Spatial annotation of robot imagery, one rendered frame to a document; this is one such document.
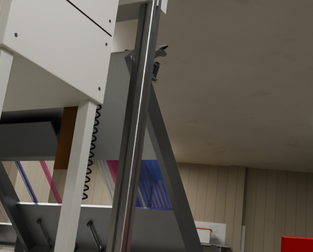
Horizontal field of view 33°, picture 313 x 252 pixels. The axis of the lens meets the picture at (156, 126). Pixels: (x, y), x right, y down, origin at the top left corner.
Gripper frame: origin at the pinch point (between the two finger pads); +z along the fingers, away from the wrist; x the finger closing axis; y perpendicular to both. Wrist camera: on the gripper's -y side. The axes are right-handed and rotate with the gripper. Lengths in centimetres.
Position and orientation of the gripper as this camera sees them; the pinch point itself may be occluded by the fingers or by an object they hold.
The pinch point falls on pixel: (161, 61)
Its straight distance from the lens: 205.6
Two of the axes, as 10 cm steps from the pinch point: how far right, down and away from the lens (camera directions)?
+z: 6.9, 0.1, -7.2
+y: 6.6, 3.9, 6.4
